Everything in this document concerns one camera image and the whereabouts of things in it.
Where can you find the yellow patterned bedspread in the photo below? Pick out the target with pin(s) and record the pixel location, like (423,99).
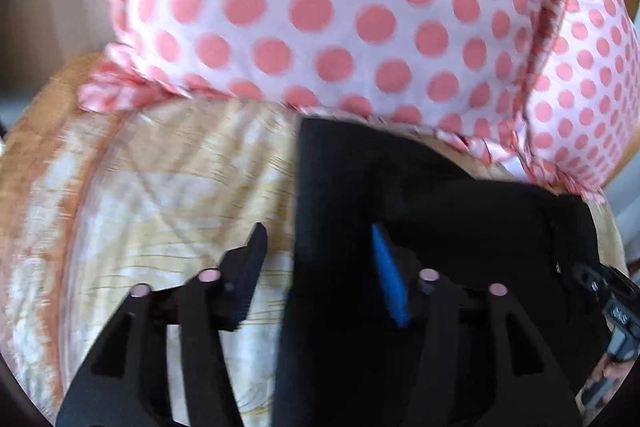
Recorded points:
(150,207)

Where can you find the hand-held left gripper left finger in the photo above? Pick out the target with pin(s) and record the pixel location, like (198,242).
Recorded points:
(247,279)

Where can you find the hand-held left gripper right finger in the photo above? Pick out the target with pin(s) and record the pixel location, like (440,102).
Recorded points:
(391,279)

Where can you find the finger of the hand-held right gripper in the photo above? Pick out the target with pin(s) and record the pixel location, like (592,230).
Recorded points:
(590,278)

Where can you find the black pants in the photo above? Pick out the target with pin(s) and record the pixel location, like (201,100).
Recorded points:
(440,217)

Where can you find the pink polka dot pillow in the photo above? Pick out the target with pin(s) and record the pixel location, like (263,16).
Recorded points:
(340,12)
(585,72)

